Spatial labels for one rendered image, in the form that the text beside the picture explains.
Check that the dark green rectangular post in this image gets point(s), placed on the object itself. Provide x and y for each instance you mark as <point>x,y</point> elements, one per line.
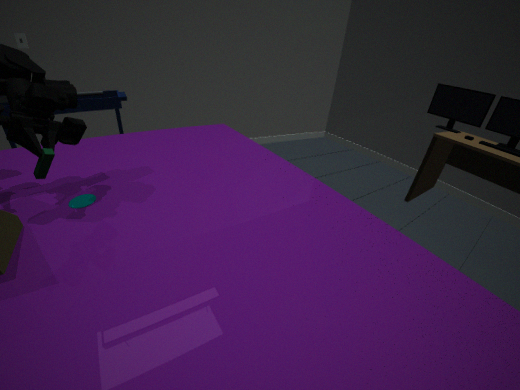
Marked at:
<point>44,163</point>

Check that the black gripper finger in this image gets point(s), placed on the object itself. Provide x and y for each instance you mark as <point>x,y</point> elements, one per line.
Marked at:
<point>21,132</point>
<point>52,134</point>

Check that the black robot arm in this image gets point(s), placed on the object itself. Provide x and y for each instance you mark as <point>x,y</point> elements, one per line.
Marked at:
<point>40,94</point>

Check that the teal circle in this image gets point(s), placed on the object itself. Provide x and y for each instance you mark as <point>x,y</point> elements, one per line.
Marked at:
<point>82,201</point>

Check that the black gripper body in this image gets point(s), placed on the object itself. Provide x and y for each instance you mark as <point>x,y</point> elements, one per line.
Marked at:
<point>73,128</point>

